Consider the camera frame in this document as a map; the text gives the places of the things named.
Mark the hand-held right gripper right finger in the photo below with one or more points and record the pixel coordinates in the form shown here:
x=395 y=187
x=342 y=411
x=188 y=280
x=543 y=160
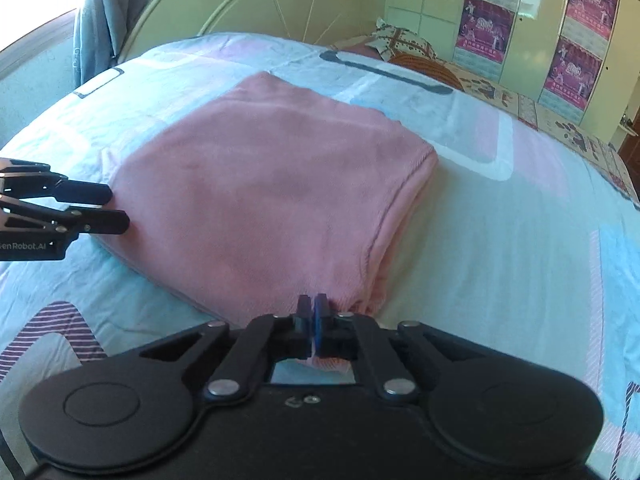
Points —
x=321 y=327

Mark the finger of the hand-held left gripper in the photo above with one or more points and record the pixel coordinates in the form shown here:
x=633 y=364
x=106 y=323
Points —
x=102 y=222
x=82 y=193

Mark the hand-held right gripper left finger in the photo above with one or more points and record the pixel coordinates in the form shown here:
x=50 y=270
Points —
x=305 y=327

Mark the pink knit sweater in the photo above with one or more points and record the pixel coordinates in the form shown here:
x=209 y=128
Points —
x=260 y=185

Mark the grey blue curtain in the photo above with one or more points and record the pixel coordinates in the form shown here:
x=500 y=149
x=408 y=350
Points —
x=107 y=15

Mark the light blue pink bed sheet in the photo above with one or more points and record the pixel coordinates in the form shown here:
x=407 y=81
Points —
x=500 y=270

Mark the cream round headboard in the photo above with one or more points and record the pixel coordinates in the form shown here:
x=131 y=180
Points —
x=280 y=5

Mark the brown striped cushion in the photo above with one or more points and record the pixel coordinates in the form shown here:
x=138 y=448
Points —
x=430 y=70

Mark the patterned beige pillow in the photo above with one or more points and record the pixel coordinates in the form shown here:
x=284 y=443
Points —
x=400 y=40

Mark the beige flowered bedspread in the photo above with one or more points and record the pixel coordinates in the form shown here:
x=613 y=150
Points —
x=550 y=115

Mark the brown wooden door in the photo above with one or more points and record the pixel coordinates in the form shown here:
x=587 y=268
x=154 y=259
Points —
x=631 y=142

